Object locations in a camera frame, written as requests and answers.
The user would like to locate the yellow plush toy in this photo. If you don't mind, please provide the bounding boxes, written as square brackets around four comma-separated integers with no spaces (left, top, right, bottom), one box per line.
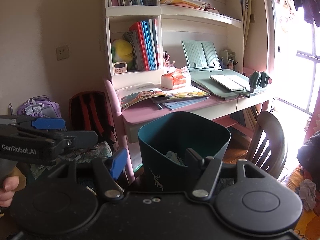
[111,39,134,70]

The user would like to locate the white notebook on board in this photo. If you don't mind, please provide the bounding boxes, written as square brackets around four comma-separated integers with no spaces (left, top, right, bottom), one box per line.
[210,75,249,92]

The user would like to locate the red book upright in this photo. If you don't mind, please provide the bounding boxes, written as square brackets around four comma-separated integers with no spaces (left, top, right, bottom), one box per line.
[129,22,149,71]

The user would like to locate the green book stand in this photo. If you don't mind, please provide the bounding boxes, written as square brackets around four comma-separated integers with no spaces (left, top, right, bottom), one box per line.
[181,41,221,72]

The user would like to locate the purple grey backpack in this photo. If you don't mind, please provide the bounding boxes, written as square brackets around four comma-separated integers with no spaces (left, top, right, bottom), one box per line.
[17,95,62,118]

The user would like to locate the black red backpack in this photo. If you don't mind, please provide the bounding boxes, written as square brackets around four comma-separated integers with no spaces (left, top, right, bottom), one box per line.
[69,90,117,151]

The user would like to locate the small digital timer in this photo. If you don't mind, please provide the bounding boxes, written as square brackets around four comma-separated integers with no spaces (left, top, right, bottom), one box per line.
[112,61,127,74]

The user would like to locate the white bookshelf hutch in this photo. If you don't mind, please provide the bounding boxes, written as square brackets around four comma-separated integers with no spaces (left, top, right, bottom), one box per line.
[104,0,244,90]

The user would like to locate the blue books upright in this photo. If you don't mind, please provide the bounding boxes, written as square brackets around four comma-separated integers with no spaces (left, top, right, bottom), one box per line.
[140,21,157,70]

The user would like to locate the person's left hand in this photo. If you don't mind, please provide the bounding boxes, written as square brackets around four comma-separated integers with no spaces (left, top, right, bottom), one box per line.
[0,176,20,207]

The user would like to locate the pink study desk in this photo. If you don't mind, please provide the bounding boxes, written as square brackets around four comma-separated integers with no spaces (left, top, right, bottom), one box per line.
[103,77,274,184]

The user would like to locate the green desk reading board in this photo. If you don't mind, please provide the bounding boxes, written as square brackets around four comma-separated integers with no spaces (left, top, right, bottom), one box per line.
[190,69,266,100]

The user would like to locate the wall power socket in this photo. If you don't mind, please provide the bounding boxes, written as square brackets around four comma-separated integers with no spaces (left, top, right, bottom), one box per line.
[56,45,69,61]

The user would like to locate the teal cream zigzag quilt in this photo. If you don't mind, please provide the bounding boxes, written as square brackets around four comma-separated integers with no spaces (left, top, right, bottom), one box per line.
[30,142,113,179]

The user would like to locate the open colourful picture book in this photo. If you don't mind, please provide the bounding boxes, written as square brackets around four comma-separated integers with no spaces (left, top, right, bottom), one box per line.
[117,83,210,110]

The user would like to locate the orange white tissue pack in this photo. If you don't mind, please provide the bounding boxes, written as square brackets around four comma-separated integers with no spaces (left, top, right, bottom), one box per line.
[161,66,191,89]

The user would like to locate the dark wooden chair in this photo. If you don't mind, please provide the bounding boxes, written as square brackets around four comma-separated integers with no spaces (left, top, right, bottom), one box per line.
[245,111,287,179]

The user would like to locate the blue folders on desk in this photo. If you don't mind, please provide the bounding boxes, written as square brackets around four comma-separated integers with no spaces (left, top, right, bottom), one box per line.
[152,96,209,111]

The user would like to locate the dark green deer trash bin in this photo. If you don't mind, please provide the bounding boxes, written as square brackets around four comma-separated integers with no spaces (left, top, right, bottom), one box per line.
[138,112,231,192]

